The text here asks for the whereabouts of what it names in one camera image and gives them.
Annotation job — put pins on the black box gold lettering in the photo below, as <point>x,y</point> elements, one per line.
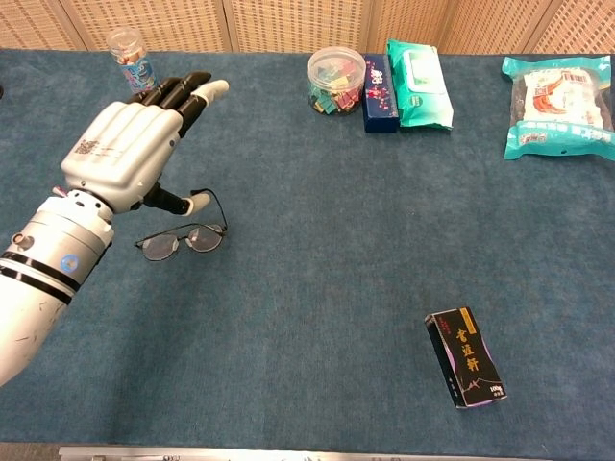
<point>466,360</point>

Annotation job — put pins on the thin-framed eyeglasses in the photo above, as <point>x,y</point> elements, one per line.
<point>161,247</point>

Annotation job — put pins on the blue felt table cloth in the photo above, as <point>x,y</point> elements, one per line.
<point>312,240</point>

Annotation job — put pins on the woven wicker folding screen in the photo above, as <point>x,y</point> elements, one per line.
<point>288,24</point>

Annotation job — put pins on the clear snack jar blue label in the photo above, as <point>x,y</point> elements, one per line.
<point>130,53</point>

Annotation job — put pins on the green wet wipes pack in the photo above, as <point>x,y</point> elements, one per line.
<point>423,91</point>

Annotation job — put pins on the aluminium rail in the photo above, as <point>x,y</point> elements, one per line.
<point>288,453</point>

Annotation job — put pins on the dark blue rectangular box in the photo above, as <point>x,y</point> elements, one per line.
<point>380,101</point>

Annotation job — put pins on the teal packaged food bag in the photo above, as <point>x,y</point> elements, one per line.
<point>557,105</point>

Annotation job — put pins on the clear tub of binder clips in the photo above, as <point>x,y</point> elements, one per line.
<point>336,77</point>

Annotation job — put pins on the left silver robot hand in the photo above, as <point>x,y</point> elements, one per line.
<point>120,149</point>

